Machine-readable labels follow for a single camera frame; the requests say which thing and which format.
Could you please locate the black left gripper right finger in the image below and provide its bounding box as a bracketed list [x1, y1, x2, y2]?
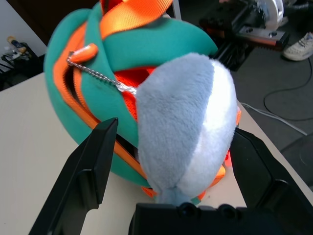
[231, 128, 313, 213]

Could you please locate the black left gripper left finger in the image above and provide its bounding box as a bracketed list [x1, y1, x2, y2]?
[28, 117, 119, 235]

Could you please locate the teal and orange backpack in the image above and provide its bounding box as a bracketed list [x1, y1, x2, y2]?
[43, 0, 243, 206]

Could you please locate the grey white plush dolphin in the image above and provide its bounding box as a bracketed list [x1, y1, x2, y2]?
[66, 50, 239, 206]

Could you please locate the white sneaker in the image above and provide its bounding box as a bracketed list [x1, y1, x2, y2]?
[283, 31, 313, 62]

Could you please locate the black bin with clutter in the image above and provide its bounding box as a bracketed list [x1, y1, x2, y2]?
[0, 35, 46, 91]

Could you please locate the white round disc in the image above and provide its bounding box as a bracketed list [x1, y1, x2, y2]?
[254, 0, 286, 31]

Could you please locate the white floor cable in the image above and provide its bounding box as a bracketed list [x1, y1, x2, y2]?
[241, 102, 308, 136]

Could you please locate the black floor cable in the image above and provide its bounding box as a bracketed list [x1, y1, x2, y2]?
[263, 57, 313, 122]

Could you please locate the black metal equipment frame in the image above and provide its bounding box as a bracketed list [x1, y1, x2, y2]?
[199, 7, 291, 71]

